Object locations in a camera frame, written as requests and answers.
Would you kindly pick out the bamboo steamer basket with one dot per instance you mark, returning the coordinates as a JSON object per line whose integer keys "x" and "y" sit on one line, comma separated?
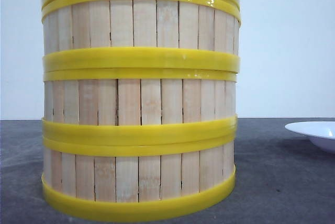
{"x": 132, "y": 115}
{"x": 138, "y": 188}
{"x": 140, "y": 39}

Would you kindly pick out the white plate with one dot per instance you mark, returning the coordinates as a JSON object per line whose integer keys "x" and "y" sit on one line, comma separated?
{"x": 320, "y": 133}

